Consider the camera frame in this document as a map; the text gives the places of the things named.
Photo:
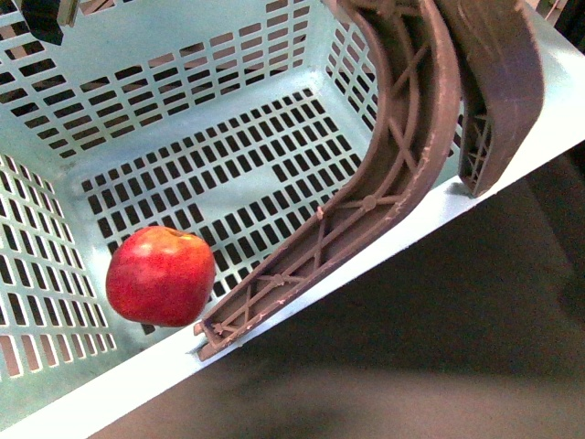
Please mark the light blue plastic basket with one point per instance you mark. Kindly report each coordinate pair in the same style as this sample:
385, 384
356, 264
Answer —
231, 120

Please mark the red apple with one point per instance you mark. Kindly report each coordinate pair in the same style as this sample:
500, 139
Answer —
161, 276

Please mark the brown basket handle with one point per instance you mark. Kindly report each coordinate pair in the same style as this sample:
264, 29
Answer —
445, 69

